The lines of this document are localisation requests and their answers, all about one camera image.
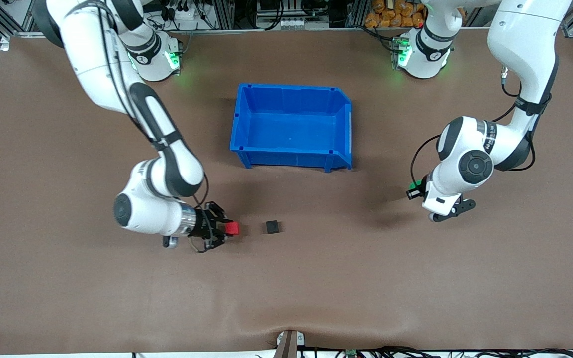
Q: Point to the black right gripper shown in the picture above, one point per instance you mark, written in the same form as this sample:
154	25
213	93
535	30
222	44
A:
203	222

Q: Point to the small green cube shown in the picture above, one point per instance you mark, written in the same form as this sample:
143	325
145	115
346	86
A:
418	186

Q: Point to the small red cube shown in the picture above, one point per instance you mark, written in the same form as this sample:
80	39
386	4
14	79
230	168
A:
232	228

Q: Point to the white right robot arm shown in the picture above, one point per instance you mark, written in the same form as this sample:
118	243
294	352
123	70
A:
167	164

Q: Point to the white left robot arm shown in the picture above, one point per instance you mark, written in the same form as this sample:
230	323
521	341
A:
475	164

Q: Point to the small black cube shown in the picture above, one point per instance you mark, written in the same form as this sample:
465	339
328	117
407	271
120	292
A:
272	227

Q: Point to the brown table mat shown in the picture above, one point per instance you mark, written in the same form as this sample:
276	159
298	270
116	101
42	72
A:
286	288

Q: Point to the blue plastic storage bin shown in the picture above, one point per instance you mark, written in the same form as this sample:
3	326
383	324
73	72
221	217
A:
291	129

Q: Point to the metal table clamp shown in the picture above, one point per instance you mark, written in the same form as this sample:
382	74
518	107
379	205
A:
289	344

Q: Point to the small green circuit board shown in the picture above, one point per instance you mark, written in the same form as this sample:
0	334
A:
350	353

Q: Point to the orange packaged goods pile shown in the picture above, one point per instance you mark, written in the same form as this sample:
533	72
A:
396	14

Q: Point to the white terminal block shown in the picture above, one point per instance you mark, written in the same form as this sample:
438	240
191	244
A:
291	23

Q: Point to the white power strip with plugs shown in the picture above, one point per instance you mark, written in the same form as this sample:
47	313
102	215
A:
184	15

